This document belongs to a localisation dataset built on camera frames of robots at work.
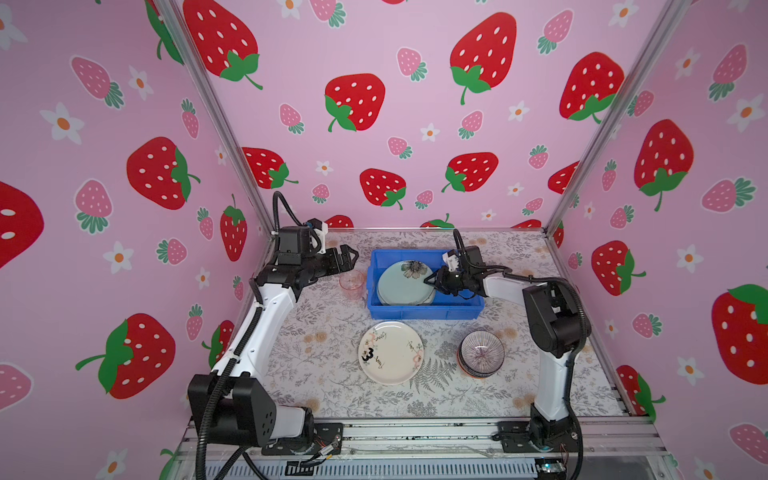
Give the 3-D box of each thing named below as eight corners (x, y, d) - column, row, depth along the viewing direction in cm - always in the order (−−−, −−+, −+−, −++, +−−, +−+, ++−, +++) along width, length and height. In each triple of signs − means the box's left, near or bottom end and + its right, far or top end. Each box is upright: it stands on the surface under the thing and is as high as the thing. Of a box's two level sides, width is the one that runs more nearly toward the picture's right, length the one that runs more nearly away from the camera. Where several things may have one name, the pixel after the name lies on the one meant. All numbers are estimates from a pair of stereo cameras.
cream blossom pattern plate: (356, 384, 85) (355, 382, 83) (361, 324, 97) (361, 321, 95) (425, 384, 85) (425, 382, 83) (421, 324, 97) (421, 321, 95)
